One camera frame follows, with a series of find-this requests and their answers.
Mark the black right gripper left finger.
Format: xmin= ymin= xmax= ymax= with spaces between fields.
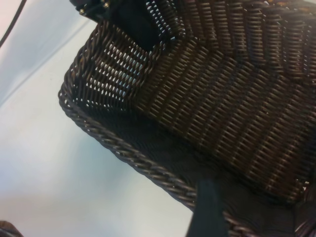
xmin=0 ymin=220 xmax=22 ymax=237

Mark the dark brown woven basket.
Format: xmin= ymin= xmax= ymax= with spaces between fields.
xmin=58 ymin=0 xmax=316 ymax=237

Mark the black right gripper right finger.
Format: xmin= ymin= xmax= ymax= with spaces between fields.
xmin=193 ymin=178 xmax=230 ymax=237

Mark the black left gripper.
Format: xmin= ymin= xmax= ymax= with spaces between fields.
xmin=68 ymin=0 xmax=174 ymax=52

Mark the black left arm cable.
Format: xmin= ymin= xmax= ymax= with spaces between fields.
xmin=0 ymin=0 xmax=28 ymax=48

